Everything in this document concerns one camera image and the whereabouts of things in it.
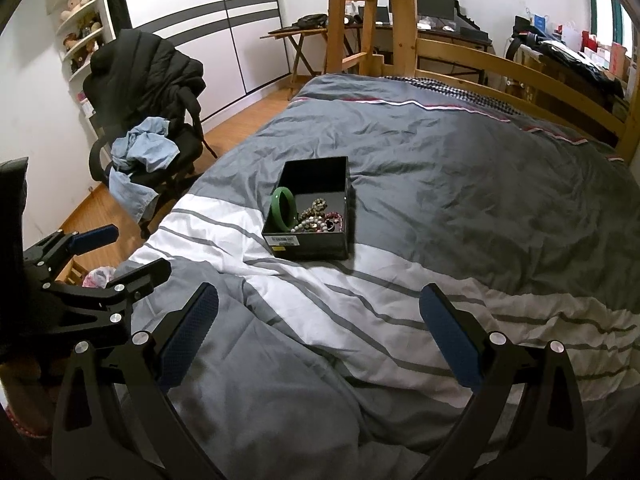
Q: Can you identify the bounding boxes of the black puffer jacket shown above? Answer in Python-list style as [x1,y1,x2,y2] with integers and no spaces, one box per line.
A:
[82,29,206,130]

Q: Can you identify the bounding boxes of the wooden bunk bed frame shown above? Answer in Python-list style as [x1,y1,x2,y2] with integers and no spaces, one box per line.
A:
[326,0,639,164]

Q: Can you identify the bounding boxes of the grey white striped duvet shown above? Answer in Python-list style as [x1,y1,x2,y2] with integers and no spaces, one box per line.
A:
[122,75,639,479]

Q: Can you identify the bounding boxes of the green jade bangle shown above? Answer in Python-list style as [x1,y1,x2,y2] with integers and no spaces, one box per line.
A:
[270,186,297,232]

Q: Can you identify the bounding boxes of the plush teddy bear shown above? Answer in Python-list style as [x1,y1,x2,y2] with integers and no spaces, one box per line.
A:
[60,0,91,22]

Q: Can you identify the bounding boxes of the black jewelry box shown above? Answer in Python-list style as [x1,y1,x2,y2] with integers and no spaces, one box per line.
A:
[262,156,350,261]

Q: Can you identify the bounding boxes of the black office chair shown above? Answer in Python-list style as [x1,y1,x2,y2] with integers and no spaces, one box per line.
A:
[81,29,219,212]

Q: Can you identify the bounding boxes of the dark wooden desk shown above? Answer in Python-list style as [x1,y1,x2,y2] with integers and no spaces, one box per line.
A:
[324,23,494,86]

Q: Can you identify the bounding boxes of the gold red jewelry pile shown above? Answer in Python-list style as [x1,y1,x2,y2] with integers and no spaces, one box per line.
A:
[290,197,344,234]

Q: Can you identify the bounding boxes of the light blue shirt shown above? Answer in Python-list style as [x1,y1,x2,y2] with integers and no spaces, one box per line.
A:
[108,117,179,222]

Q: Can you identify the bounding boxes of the wooden folding table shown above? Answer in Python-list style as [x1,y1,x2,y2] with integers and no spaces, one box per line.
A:
[262,13,329,100]

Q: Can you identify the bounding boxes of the white striped wardrobe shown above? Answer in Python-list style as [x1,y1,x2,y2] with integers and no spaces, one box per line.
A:
[125,0,290,120]

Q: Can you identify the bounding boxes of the white corner shelf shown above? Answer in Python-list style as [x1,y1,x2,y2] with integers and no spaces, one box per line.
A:
[44,0,116,111]

